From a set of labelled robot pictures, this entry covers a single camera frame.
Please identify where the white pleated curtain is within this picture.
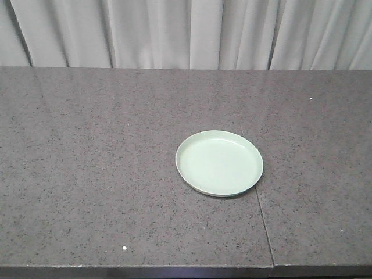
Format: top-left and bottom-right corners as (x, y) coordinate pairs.
(1, 1), (371, 70)

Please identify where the light green round plate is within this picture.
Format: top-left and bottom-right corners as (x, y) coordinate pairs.
(175, 130), (263, 198)

